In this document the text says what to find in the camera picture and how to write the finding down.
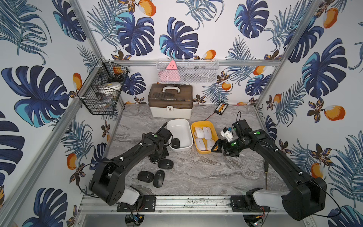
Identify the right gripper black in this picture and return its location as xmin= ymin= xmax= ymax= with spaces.
xmin=210 ymin=137 xmax=247 ymax=155

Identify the black mouse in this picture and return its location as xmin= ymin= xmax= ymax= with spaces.
xmin=137 ymin=171 xmax=154 ymax=183
xmin=153 ymin=170 xmax=165 ymax=188
xmin=171 ymin=138 xmax=181 ymax=149
xmin=157 ymin=159 xmax=174 ymax=170

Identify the white mouse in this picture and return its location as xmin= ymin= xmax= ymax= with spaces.
xmin=194 ymin=127 xmax=204 ymax=139
xmin=207 ymin=139 xmax=216 ymax=150
xmin=203 ymin=127 xmax=212 ymax=140
xmin=195 ymin=138 xmax=206 ymax=151

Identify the white storage tray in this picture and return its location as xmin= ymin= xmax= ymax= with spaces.
xmin=166 ymin=119 xmax=194 ymax=152

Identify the yellow storage tray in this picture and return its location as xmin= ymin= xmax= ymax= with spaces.
xmin=191 ymin=121 xmax=218 ymax=154

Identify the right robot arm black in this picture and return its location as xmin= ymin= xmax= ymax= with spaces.
xmin=211 ymin=120 xmax=327 ymax=221

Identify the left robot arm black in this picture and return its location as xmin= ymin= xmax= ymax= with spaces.
xmin=89 ymin=127 xmax=173 ymax=206

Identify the brown lid storage case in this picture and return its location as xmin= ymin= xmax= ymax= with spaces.
xmin=148 ymin=84 xmax=193 ymax=119

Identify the small black phone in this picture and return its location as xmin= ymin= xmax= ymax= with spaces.
xmin=214 ymin=102 xmax=229 ymax=115

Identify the pink triangle card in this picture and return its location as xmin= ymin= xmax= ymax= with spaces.
xmin=159 ymin=60 xmax=181 ymax=82

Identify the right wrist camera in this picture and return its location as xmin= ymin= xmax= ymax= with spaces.
xmin=220 ymin=127 xmax=233 ymax=142

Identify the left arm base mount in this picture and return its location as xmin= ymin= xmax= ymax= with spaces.
xmin=117 ymin=195 xmax=157 ymax=213

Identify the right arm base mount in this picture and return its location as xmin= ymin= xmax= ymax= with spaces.
xmin=230 ymin=188 xmax=271 ymax=213

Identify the clear wall shelf basket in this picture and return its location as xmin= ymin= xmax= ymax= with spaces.
xmin=156 ymin=59 xmax=220 ymax=84

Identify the black wire basket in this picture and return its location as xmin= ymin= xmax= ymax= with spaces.
xmin=77 ymin=59 xmax=130 ymax=115

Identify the aluminium front rail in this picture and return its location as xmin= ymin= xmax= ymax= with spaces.
xmin=78 ymin=196 xmax=287 ymax=216

